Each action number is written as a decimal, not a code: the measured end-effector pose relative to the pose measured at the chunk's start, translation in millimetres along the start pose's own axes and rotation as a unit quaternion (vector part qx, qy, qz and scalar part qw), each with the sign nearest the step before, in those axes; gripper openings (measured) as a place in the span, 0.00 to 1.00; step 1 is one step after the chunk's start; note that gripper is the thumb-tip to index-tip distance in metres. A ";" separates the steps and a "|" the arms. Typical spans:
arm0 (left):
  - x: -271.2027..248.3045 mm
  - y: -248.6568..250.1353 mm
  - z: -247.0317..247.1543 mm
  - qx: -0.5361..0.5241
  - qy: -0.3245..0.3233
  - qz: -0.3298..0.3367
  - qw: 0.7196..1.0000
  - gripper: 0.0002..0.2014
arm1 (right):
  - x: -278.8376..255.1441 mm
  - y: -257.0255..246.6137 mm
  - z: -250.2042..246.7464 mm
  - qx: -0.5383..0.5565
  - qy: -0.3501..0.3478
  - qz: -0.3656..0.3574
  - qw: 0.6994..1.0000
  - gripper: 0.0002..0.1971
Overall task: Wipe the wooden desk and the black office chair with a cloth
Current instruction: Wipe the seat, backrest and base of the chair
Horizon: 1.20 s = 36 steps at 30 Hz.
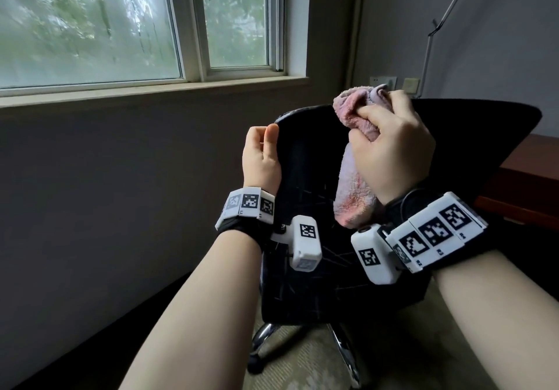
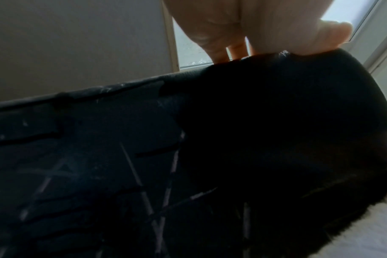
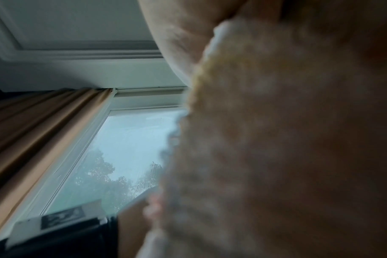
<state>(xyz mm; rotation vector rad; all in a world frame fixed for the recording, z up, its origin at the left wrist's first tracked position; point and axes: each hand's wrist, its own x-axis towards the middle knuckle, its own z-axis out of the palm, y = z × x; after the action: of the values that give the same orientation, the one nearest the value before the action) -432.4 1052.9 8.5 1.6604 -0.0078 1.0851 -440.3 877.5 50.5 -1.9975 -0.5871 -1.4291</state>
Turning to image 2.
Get person's left hand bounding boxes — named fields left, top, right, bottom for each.
left=161, top=0, right=354, bottom=64

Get black office chair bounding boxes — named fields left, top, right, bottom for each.
left=0, top=47, right=387, bottom=258

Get pink cleaning cloth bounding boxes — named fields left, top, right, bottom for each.
left=313, top=180, right=387, bottom=258

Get white framed window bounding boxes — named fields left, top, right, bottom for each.
left=161, top=0, right=387, bottom=73

